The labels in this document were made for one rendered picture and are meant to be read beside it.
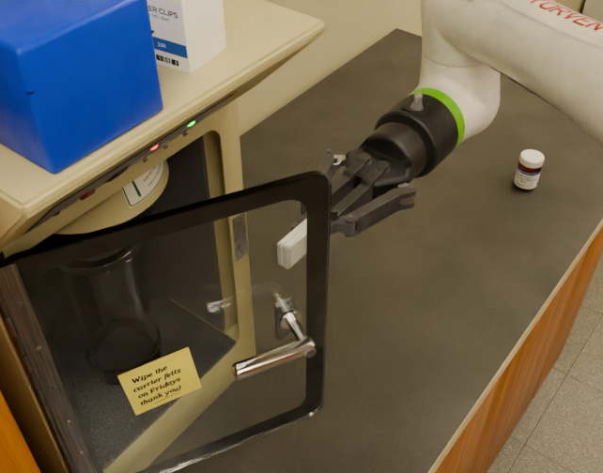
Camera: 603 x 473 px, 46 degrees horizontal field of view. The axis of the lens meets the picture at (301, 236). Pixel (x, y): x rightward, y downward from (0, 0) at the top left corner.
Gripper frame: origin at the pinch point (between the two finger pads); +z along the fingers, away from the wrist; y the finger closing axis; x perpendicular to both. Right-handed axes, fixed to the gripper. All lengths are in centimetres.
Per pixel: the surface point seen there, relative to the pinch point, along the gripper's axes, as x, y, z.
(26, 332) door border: -2.4, -10.0, 26.8
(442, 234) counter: 34, -3, -45
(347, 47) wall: 33, -55, -90
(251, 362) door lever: 7.3, 2.7, 11.9
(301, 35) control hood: -22.7, -0.5, -0.7
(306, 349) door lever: 7.6, 6.0, 6.9
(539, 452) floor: 128, 23, -80
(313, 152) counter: 34, -36, -51
